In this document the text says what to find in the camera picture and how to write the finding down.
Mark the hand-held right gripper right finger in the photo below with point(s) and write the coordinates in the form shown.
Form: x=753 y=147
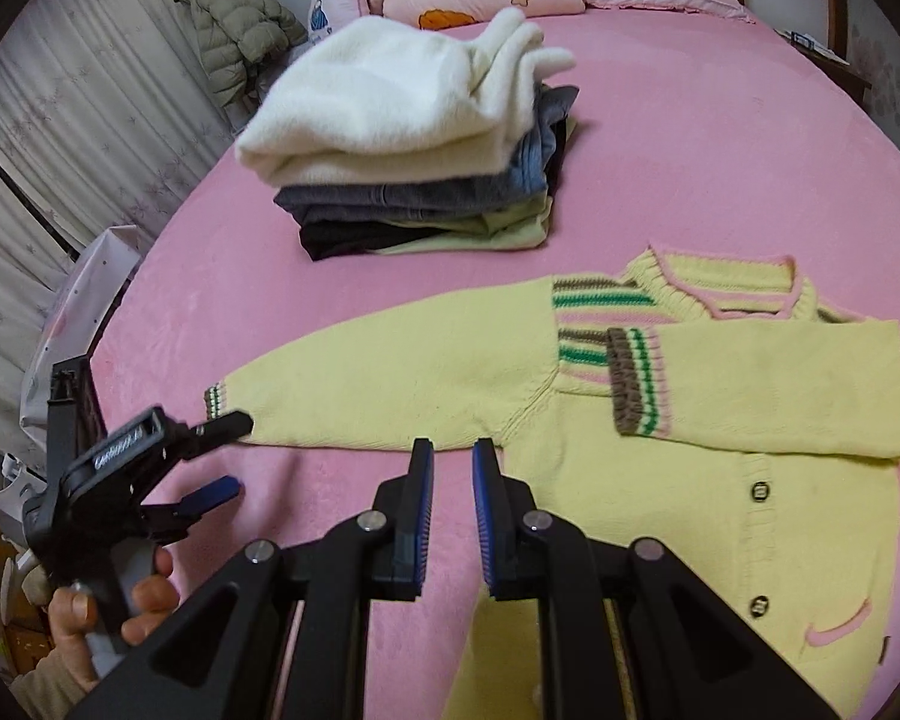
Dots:
x=484 y=510

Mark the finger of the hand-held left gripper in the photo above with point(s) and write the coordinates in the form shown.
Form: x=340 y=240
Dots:
x=214 y=495
x=221 y=427

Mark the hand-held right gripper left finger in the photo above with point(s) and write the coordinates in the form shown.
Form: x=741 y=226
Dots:
x=422 y=510

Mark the yellow striped knit cardigan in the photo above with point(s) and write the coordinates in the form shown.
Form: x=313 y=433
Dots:
x=720 y=405

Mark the person's left forearm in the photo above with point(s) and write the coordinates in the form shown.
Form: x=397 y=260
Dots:
x=45 y=690

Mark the person's left hand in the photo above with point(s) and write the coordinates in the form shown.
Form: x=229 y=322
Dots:
x=150 y=600

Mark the brown storage clutter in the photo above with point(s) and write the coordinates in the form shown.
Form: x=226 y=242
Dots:
x=0 y=600

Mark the white printed storage box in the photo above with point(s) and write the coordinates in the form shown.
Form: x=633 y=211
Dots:
x=82 y=277

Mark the light green folded garment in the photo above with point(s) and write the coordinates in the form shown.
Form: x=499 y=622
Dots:
x=510 y=236

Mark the grey folded garment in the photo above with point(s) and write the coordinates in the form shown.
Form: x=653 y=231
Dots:
x=420 y=195

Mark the white fleece garment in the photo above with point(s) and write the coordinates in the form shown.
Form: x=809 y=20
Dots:
x=360 y=105

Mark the white floral curtain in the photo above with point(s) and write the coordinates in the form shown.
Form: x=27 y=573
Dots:
x=82 y=90

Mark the olive puffer jacket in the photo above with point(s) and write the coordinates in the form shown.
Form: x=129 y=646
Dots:
x=232 y=22

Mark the pink bed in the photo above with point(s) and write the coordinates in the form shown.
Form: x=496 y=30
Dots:
x=720 y=165

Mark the white pillow with blue print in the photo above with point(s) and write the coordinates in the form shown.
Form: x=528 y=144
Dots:
x=330 y=15

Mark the dark bedside table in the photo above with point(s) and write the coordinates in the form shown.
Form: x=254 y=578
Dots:
x=832 y=67

